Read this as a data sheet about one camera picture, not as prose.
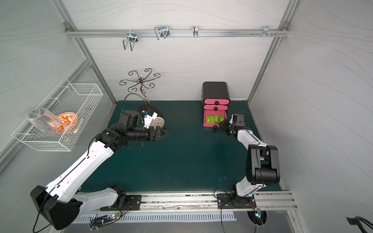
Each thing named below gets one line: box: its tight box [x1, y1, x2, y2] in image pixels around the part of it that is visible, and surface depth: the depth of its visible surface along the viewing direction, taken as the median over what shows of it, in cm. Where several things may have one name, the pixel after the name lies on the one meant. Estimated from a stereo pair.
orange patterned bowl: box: [48, 112, 79, 135], surface depth 67 cm
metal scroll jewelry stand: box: [118, 67, 163, 117], surface depth 92 cm
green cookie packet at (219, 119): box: [214, 115, 225, 124], surface depth 109 cm
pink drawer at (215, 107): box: [203, 104, 229, 111], surface depth 106 cm
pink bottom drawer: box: [203, 109, 227, 129], surface depth 109 cm
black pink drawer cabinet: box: [201, 81, 231, 122], surface depth 107 cm
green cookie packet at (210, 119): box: [205, 115, 215, 124], surface depth 106 cm
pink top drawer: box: [203, 98, 231, 105], surface depth 103 cm
